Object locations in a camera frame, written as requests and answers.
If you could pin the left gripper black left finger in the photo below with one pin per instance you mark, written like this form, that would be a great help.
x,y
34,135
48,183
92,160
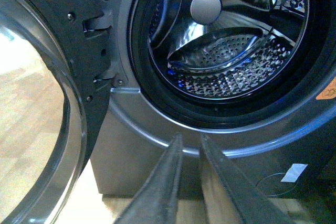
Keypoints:
x,y
156,201

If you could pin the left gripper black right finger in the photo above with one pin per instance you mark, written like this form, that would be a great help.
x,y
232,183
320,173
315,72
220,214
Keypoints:
x,y
229,195

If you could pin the grey front-load washing machine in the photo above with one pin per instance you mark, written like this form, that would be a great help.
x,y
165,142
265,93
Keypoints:
x,y
244,73

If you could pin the washing machine round door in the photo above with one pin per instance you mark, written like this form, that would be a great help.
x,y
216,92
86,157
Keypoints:
x,y
53,102

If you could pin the white tape piece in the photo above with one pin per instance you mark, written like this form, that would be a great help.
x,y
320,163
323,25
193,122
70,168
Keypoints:
x,y
293,173

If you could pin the orange warning sticker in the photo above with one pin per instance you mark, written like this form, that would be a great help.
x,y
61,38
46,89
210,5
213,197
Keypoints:
x,y
327,91

